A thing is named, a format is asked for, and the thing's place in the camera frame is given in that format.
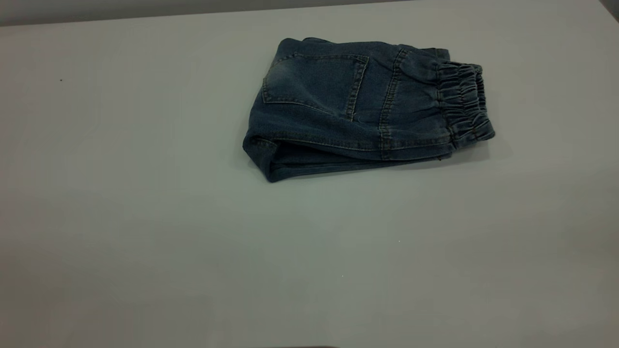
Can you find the blue denim pants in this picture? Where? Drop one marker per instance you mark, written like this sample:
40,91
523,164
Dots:
338,111

